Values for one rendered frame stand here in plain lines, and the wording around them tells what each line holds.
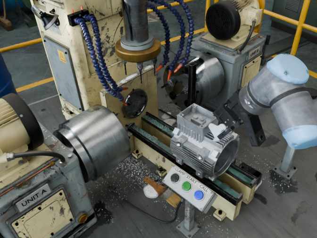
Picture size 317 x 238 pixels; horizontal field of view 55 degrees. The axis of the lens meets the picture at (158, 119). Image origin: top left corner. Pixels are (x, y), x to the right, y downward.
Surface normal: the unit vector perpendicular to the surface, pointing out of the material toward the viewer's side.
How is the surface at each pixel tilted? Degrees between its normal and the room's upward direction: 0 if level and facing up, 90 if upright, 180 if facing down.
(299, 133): 58
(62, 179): 90
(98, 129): 32
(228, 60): 90
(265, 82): 77
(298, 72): 25
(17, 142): 93
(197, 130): 90
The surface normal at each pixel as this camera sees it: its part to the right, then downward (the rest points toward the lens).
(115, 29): 0.71, 0.43
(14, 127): 0.60, 0.00
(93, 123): 0.17, -0.61
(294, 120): -0.60, -0.15
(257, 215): -0.04, -0.77
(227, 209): -0.71, 0.47
